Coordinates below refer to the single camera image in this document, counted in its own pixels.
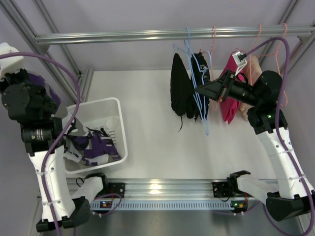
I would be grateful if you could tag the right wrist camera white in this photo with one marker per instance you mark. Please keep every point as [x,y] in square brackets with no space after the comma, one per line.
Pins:
[240,60]

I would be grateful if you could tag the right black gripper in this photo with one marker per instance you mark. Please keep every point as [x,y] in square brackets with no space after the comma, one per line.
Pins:
[225,86]

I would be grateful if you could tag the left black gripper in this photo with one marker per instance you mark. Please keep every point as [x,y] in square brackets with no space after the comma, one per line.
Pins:
[49,108]

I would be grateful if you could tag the light blue wire hanger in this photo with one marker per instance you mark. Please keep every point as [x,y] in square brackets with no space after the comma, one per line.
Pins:
[199,99]

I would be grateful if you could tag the black patterned trousers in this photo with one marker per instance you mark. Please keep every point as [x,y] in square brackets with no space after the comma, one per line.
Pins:
[199,73]

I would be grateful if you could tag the aluminium frame post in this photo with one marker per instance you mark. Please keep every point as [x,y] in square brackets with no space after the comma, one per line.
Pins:
[296,13]
[26,30]

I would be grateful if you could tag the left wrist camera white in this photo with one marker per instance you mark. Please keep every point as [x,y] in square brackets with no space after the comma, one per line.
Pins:
[12,64]

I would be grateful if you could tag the salmon wire hanger middle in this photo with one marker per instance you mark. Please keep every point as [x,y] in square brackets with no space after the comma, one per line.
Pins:
[250,58]

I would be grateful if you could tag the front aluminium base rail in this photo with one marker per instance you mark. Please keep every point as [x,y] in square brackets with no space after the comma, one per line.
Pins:
[167,189]

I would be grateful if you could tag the white plastic basket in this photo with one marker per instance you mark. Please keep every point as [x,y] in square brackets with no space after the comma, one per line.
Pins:
[107,114]

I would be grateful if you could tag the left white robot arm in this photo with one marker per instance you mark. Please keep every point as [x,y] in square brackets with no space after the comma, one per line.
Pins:
[51,133]

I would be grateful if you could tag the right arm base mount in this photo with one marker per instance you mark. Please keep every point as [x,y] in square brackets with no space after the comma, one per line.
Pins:
[222,189]

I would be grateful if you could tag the aluminium hanging rail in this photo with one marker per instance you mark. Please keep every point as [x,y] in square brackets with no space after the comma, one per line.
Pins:
[167,34]

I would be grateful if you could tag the right aluminium frame post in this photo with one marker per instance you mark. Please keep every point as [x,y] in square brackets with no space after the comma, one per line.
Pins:
[296,13]

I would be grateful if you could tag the beige trousers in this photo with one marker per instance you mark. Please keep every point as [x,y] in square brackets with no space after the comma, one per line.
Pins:
[252,71]

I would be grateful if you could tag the grey slotted cable duct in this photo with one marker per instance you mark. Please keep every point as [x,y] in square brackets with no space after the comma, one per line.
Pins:
[105,205]

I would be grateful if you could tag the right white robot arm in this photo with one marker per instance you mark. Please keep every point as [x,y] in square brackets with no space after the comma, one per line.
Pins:
[291,198]

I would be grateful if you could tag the pink trousers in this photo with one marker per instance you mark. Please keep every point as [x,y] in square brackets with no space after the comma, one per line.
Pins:
[230,106]

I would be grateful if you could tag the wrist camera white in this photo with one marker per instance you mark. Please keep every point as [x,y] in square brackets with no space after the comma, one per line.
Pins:
[240,60]
[12,64]

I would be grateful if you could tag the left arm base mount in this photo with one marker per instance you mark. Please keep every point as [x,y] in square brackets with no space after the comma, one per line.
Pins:
[117,188]

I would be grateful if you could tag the purple camouflage trousers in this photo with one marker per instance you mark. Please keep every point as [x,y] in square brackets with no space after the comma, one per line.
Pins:
[84,145]

